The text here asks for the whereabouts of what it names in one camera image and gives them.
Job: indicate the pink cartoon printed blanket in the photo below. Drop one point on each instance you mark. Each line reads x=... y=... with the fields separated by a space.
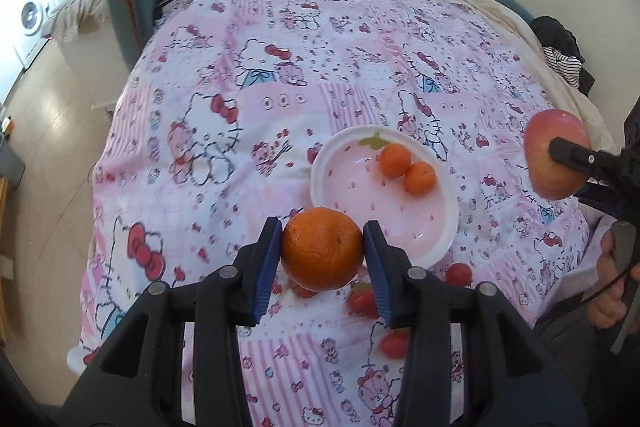
x=240 y=117

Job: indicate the large orange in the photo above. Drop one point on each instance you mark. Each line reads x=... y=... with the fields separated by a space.
x=322 y=249

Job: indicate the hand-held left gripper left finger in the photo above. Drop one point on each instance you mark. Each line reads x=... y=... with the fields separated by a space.
x=270 y=257

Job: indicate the small mandarin orange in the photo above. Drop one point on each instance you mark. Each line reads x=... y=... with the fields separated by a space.
x=393 y=159
x=420 y=178

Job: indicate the grey bin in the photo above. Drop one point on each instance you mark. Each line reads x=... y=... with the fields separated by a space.
x=10 y=163

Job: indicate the person's right hand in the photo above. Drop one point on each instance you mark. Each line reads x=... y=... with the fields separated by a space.
x=605 y=297

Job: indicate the black cloth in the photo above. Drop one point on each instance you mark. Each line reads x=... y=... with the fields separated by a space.
x=555 y=32

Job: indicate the striped cloth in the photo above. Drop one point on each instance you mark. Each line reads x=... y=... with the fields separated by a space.
x=564 y=63

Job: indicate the person's grey trouser leg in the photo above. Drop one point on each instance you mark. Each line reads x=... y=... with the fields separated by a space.
x=565 y=347

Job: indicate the red apple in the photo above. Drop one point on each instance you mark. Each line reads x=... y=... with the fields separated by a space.
x=542 y=167

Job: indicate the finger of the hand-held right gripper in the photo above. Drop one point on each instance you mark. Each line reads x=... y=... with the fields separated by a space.
x=575 y=153
x=602 y=202

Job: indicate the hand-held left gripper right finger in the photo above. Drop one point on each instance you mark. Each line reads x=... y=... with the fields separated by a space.
x=377 y=277

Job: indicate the red cherry tomato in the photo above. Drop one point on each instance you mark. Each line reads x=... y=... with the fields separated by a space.
x=392 y=343
x=458 y=274

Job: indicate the red strawberry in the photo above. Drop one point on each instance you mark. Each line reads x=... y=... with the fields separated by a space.
x=362 y=301

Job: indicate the beige fringed cloth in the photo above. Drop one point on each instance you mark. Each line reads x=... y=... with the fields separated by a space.
x=75 y=14

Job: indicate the white pink plate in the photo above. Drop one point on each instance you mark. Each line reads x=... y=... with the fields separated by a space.
x=360 y=187

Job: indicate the white washing machine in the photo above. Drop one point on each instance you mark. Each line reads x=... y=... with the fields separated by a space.
x=30 y=14

